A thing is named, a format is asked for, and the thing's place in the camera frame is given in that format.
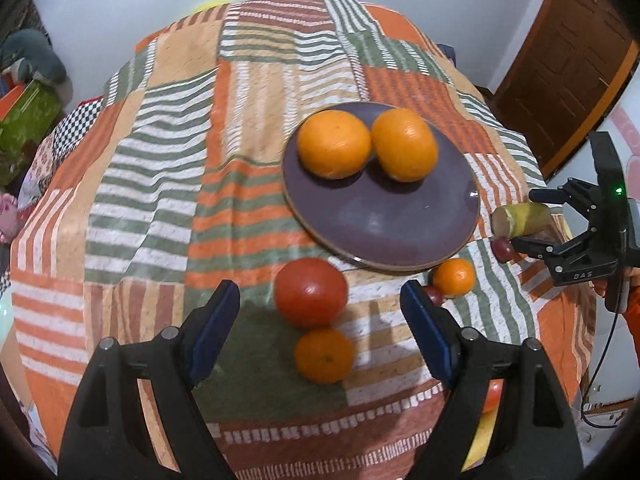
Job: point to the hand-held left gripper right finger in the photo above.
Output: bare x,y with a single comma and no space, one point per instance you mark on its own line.
425,330

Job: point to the grey plush toy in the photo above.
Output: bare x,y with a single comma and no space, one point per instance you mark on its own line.
35,57

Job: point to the pale green round object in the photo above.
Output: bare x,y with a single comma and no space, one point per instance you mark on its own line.
4,320

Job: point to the green cardboard box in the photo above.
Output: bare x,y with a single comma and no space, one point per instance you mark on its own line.
30,115

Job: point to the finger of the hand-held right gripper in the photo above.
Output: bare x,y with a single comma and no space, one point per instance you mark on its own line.
535,247
547,196

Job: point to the striped patchwork blanket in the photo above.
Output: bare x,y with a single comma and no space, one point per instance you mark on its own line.
150,160

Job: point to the red tomato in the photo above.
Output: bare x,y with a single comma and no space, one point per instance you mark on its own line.
310,292

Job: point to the small dark red fruit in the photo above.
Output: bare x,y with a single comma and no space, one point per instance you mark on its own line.
502,250
434,296

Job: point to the camouflage cloth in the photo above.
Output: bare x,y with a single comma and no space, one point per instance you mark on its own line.
25,25

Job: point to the yellow banana piece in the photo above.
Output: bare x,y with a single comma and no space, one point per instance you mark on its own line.
520,220
482,435

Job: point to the brown wooden door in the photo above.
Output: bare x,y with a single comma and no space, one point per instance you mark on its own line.
565,60

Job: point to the orange box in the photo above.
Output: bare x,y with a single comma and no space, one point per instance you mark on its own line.
10,100

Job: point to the pink wall sticker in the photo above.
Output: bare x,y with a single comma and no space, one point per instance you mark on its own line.
625,122

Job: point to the orange-red tomato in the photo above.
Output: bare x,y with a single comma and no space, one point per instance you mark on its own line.
493,396

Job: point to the purple round plate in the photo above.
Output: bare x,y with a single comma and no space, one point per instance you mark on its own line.
380,220

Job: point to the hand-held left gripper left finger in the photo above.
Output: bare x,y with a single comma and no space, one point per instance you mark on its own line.
217,320

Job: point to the pink plush object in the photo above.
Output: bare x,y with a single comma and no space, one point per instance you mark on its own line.
7,215

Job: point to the large mandarin orange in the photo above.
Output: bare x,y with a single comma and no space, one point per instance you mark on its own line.
325,355

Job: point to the small mandarin orange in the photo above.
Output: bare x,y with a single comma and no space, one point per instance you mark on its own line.
454,276

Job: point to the checkered cloth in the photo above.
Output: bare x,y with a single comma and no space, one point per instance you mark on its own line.
75,120

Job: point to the yellow round object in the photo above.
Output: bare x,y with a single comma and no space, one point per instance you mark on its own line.
212,6

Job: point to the floral cloth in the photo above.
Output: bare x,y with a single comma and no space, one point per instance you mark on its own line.
37,170

